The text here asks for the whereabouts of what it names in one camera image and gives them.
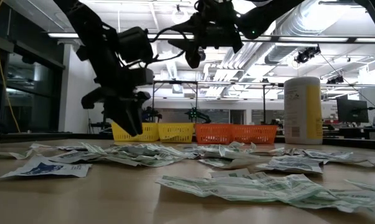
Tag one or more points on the ceiling light strip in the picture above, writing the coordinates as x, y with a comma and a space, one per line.
371, 40
318, 39
162, 36
63, 35

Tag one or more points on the white packet blue print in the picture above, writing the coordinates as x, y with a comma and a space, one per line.
47, 169

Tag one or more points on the yellow plastic basket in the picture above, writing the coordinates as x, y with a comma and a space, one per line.
176, 132
150, 132

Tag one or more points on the black ceiling camera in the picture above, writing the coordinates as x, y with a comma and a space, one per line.
335, 80
306, 55
202, 55

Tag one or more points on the silver ceiling duct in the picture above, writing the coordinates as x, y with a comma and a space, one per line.
299, 18

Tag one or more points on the black background robot arm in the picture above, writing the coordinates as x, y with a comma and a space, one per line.
198, 115
150, 113

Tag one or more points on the white yellow wipes canister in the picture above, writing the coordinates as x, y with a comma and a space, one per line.
302, 112

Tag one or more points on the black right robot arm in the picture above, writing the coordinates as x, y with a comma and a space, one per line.
262, 18

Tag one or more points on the black background station frame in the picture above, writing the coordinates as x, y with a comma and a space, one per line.
175, 82

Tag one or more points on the white packet dark print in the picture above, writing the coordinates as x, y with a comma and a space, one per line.
291, 165
326, 154
71, 147
70, 156

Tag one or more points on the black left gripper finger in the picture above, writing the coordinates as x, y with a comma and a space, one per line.
119, 115
135, 115

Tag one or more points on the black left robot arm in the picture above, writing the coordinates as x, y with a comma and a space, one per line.
88, 37

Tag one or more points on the black computer monitor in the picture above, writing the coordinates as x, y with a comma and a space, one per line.
352, 110

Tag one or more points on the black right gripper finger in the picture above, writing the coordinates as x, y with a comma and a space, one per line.
190, 34

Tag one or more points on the orange plastic basket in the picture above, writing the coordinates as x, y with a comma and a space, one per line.
254, 134
213, 133

